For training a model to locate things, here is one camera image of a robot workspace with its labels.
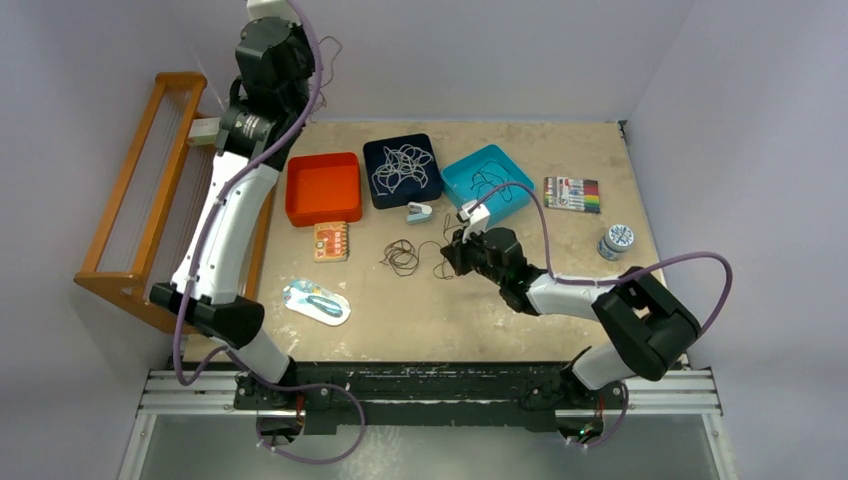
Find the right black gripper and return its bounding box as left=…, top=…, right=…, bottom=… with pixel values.
left=441, top=224, right=506, bottom=287

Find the cable pile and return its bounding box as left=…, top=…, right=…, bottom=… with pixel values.
left=311, top=36, right=465, bottom=281

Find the black cable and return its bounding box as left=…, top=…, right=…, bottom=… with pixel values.
left=468, top=162, right=515, bottom=203

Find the white cable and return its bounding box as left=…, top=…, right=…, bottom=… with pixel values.
left=380, top=142, right=425, bottom=177
left=390, top=144, right=439, bottom=193
left=369, top=162, right=405, bottom=197

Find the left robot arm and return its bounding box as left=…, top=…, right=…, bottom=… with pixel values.
left=149, top=17, right=322, bottom=409

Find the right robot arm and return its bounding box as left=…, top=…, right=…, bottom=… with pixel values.
left=440, top=227, right=702, bottom=407

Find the light blue stapler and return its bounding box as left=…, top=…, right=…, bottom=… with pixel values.
left=406, top=202, right=433, bottom=225

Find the light blue tray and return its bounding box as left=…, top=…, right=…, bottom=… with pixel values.
left=441, top=144, right=535, bottom=226

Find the dark blue tray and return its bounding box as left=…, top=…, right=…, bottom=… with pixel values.
left=363, top=133, right=444, bottom=209

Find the orange notebook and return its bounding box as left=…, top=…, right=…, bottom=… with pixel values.
left=313, top=221, right=350, bottom=263

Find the marker pen pack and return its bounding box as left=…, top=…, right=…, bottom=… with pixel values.
left=544, top=176, right=601, bottom=214

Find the scissors blister pack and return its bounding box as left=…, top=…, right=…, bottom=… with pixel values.
left=283, top=279, right=351, bottom=327

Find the orange tray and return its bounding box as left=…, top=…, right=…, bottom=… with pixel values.
left=285, top=152, right=363, bottom=227

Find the blue white round tin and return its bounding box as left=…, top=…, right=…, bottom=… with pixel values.
left=597, top=224, right=635, bottom=261

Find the small white red box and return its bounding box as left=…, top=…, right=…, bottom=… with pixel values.
left=187, top=117, right=220, bottom=146

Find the wooden rack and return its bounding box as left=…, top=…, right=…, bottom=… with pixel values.
left=73, top=71, right=276, bottom=336

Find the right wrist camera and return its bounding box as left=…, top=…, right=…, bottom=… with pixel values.
left=457, top=200, right=490, bottom=243

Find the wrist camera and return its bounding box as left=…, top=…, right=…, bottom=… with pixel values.
left=457, top=200, right=490, bottom=243
left=246, top=0, right=298, bottom=21

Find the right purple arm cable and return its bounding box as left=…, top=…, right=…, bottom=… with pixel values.
left=473, top=182, right=734, bottom=452

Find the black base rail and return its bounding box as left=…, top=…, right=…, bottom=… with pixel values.
left=234, top=361, right=628, bottom=442

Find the aluminium frame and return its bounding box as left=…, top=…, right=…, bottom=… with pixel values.
left=118, top=370, right=739, bottom=479

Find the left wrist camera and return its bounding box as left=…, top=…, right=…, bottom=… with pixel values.
left=246, top=0, right=298, bottom=21

